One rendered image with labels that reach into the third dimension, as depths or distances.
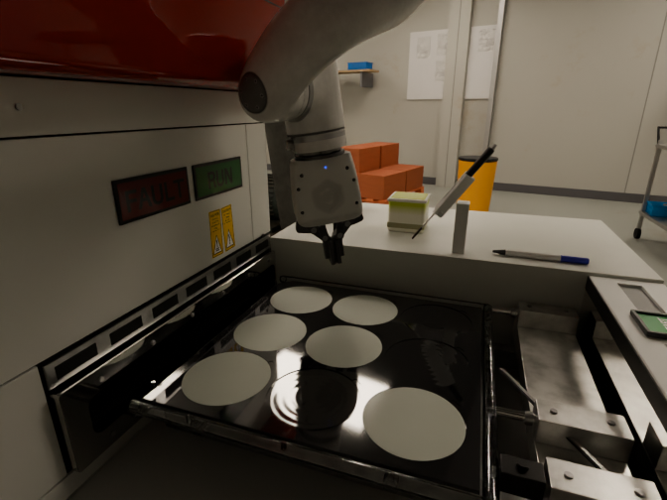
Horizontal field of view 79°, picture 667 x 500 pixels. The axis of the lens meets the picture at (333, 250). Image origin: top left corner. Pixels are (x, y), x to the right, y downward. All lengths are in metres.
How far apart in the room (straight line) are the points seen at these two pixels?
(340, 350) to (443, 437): 0.18
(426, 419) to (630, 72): 6.43
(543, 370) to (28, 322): 0.56
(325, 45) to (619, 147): 6.36
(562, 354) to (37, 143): 0.64
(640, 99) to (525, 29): 1.73
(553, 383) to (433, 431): 0.20
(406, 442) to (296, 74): 0.39
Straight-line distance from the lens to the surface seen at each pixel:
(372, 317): 0.62
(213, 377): 0.51
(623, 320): 0.59
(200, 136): 0.60
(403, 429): 0.44
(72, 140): 0.46
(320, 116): 0.57
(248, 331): 0.59
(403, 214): 0.80
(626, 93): 6.72
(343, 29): 0.49
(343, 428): 0.43
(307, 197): 0.59
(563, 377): 0.60
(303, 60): 0.48
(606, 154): 6.74
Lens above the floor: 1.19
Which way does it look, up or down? 19 degrees down
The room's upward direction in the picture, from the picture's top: straight up
